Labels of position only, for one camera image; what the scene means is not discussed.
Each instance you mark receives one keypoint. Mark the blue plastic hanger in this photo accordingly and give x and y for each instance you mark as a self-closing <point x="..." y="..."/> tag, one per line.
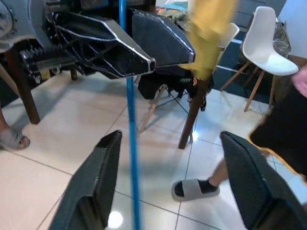
<point x="131" y="119"/>

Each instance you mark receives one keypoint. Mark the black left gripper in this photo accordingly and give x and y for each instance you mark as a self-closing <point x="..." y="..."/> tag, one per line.
<point x="48" y="64"/>

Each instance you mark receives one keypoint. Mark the grey slide sandal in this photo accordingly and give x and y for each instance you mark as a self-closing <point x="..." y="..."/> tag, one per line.
<point x="192" y="189"/>

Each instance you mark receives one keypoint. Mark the teal cloth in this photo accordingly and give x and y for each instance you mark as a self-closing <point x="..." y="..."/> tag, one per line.
<point x="177" y="3"/>

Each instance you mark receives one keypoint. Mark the yellow shirt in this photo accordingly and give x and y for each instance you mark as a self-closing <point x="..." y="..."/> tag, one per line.
<point x="206" y="36"/>

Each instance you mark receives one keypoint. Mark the grey slipper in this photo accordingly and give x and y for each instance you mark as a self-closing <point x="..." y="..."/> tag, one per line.
<point x="12" y="139"/>

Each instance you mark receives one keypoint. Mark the dark brown wooden table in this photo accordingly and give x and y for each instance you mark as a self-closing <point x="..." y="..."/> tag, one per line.
<point x="194" y="115"/>

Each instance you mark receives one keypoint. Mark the camouflage garment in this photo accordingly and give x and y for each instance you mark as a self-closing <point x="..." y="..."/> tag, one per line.
<point x="283" y="38"/>

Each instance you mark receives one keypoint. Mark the person in black shorts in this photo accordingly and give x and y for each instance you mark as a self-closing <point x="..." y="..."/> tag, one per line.
<point x="283" y="134"/>

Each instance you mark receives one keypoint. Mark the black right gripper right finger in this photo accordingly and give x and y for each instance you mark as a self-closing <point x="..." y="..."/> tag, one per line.
<point x="259" y="191"/>

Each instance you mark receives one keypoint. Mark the grey green shirt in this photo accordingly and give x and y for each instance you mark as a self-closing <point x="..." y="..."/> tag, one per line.
<point x="177" y="18"/>

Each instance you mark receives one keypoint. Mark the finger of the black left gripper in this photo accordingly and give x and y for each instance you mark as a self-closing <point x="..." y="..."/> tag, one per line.
<point x="163" y="40"/>

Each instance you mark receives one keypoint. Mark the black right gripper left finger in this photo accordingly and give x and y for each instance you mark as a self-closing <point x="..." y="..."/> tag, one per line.
<point x="96" y="187"/>

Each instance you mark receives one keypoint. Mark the black garment with pink print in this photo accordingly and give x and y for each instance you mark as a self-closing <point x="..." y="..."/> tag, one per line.
<point x="163" y="83"/>

